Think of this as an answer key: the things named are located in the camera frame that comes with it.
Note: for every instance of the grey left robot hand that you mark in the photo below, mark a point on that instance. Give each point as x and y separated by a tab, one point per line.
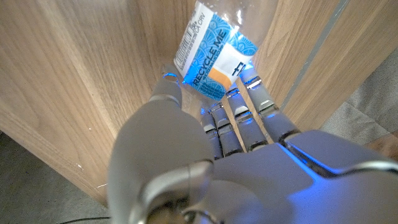
236	180

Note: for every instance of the clear plastic water bottle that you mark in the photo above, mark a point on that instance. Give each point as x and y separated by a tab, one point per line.
214	56

